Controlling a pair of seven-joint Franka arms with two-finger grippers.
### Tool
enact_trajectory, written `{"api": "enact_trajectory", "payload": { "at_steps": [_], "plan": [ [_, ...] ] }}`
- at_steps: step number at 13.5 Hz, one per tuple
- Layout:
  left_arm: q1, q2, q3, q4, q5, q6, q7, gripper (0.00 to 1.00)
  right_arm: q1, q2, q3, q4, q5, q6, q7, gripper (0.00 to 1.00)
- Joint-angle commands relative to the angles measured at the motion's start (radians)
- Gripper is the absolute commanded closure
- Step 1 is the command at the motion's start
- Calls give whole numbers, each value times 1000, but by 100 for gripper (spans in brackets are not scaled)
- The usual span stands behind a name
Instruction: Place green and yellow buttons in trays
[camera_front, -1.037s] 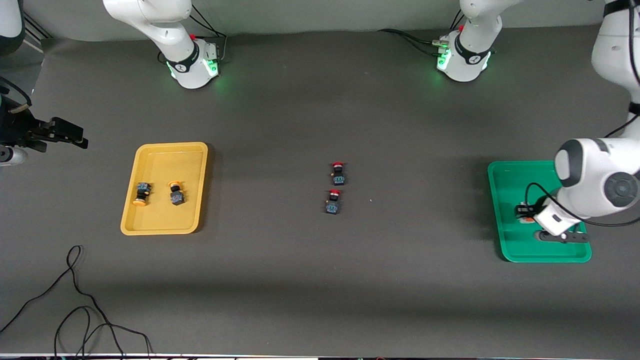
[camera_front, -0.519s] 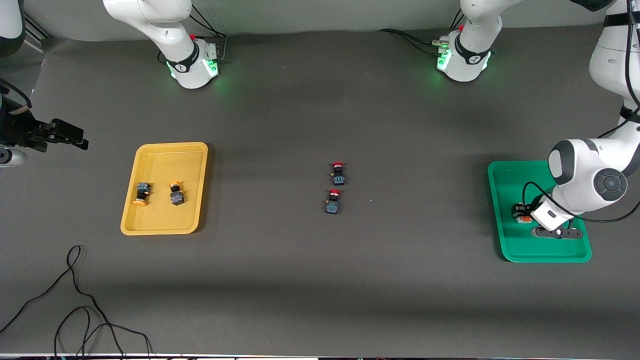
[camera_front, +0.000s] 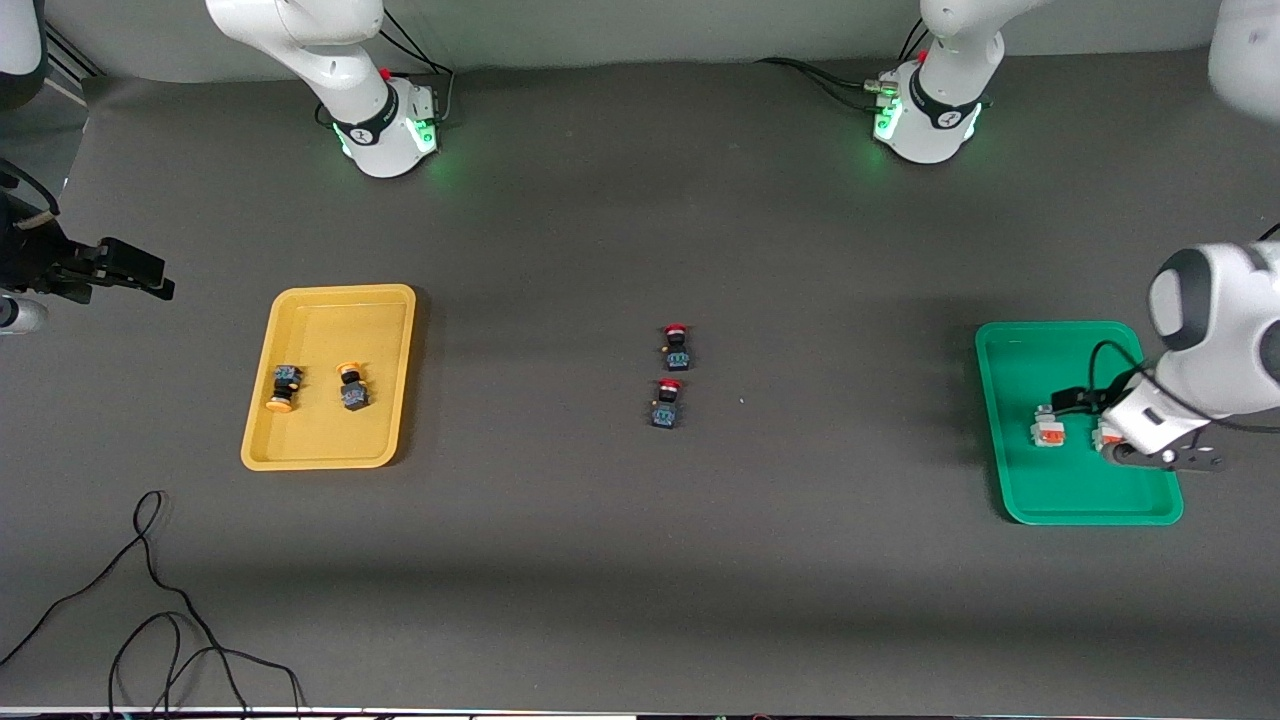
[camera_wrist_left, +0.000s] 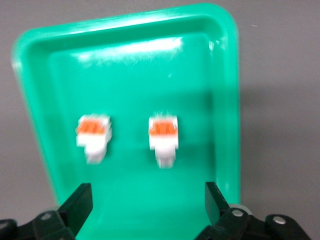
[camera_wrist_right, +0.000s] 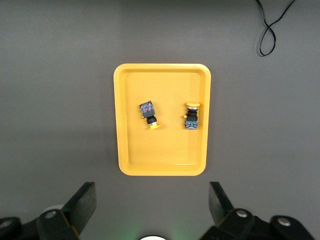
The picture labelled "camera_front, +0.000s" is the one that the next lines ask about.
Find black arm base cables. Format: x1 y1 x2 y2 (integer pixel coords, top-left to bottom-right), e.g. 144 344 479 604
755 20 933 116
375 5 457 126

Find thin black loose cable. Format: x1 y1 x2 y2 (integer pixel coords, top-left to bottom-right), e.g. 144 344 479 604
0 490 306 717

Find dark grey table mat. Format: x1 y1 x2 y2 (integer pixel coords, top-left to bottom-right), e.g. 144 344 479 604
0 40 1280 714

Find aluminium frame rail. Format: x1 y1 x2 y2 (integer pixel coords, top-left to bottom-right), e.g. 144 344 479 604
44 24 103 83

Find black right arm base cables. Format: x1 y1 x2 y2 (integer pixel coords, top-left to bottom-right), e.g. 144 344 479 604
375 5 457 126

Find green plastic tray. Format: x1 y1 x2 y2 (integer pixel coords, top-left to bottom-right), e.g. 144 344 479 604
975 321 1184 526

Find yellow plastic tray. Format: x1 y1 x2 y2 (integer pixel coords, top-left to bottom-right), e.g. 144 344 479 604
241 284 418 471

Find black left arm base cables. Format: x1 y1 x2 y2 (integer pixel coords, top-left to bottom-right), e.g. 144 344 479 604
755 20 933 116

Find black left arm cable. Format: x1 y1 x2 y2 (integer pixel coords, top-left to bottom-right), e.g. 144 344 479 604
1088 225 1280 437

